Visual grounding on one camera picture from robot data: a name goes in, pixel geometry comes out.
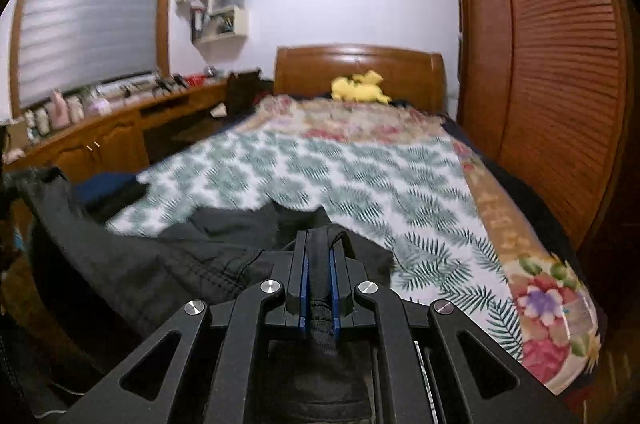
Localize wooden desk cabinet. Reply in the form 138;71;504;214
5;78;236;185

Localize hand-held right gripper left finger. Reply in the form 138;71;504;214
57;229;311;424

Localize floral blanket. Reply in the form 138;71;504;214
250;96;601;397

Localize wooden bed headboard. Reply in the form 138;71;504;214
274;45;447;115

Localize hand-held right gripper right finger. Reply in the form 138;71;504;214
327;226;583;424

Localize folded navy clothing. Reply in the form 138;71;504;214
75;172;139;205

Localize wooden louvred wardrobe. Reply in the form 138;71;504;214
452;0;640;255

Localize cardboard box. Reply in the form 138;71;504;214
7;121;29;153

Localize dark desk chair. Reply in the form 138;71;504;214
226;70;264;121

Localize white wall shelf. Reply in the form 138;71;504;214
190;0;250;45

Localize pink bottle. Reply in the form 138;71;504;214
50;90;70;127

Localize yellow plush toy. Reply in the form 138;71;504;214
331;70;392;105

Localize grey window blind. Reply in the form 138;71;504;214
17;0;167;107

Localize black zip jacket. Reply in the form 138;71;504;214
5;166;396;424

